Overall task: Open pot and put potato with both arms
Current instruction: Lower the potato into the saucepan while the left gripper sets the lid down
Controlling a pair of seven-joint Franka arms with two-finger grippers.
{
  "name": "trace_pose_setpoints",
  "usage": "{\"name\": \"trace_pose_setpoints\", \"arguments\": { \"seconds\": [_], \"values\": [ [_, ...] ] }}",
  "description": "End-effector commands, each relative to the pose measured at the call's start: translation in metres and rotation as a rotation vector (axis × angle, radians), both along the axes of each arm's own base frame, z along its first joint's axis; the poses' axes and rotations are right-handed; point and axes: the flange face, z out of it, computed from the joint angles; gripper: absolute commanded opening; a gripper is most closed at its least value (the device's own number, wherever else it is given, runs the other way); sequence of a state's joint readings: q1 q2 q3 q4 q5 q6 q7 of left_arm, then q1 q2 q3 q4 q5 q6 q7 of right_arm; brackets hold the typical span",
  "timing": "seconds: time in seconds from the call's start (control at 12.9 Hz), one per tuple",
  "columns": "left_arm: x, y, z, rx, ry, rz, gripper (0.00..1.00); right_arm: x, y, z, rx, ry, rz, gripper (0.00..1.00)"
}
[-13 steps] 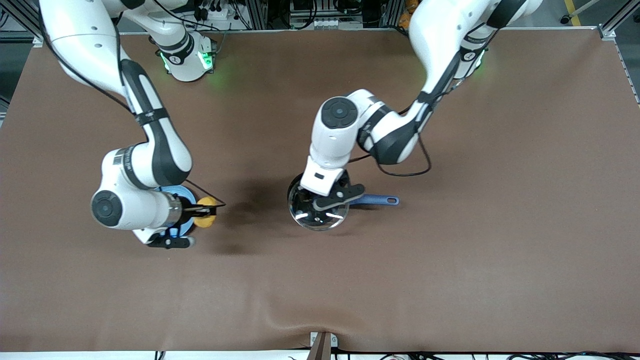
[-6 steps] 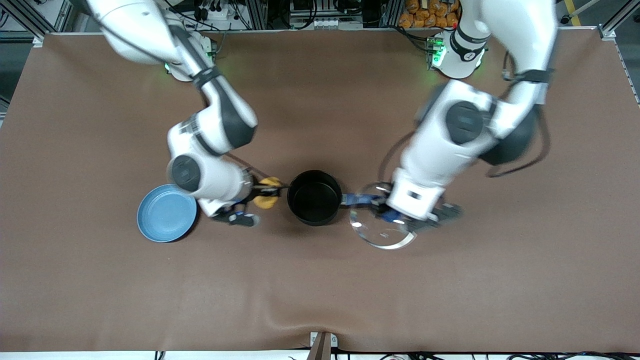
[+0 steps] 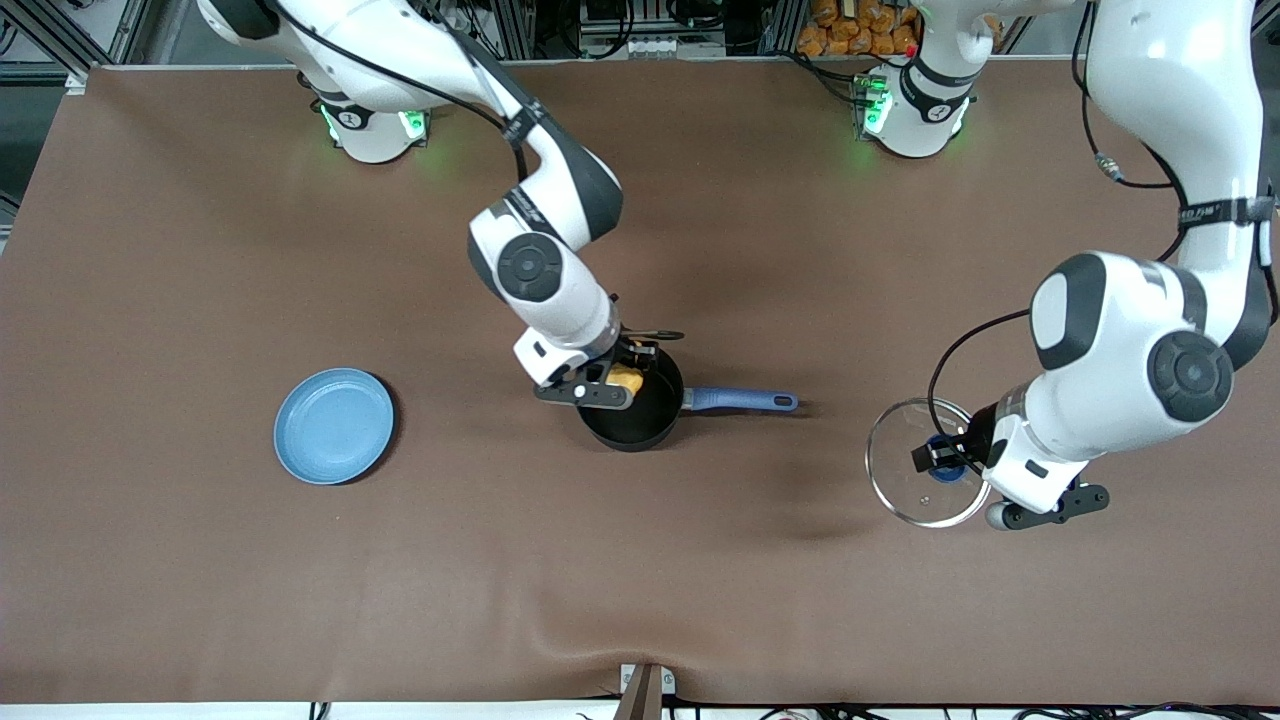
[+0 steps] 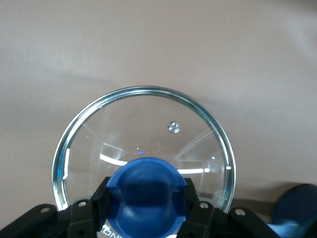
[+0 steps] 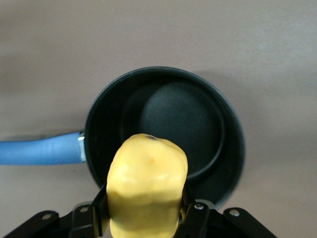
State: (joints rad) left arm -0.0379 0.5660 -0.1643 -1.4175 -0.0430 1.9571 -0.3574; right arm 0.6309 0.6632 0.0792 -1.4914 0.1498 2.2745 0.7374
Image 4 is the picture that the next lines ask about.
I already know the brown table cover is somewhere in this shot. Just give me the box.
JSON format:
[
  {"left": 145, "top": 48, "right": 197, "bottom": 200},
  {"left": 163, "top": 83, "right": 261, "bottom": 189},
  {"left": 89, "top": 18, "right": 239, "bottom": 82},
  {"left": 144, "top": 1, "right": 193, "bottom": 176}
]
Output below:
[{"left": 0, "top": 0, "right": 317, "bottom": 238}]

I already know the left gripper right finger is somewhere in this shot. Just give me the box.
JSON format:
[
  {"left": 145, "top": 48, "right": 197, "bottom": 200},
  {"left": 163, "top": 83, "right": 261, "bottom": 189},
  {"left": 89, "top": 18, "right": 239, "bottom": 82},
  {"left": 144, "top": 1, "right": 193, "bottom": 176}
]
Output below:
[{"left": 177, "top": 177, "right": 281, "bottom": 238}]

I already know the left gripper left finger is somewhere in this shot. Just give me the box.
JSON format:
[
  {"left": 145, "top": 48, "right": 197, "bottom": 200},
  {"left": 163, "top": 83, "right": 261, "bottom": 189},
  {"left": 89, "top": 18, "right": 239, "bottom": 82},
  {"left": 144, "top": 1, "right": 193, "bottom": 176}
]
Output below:
[{"left": 0, "top": 177, "right": 111, "bottom": 238}]

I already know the black pot with blue handle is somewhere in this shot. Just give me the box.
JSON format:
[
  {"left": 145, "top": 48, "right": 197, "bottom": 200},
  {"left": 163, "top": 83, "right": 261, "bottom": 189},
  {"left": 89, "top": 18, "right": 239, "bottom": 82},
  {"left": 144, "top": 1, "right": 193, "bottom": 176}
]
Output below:
[{"left": 268, "top": 183, "right": 317, "bottom": 238}]

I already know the glass lid with blue knob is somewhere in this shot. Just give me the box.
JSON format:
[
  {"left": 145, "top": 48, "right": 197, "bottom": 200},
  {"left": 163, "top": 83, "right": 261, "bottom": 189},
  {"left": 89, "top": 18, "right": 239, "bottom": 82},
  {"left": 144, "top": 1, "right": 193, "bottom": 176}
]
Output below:
[{"left": 51, "top": 85, "right": 237, "bottom": 238}]

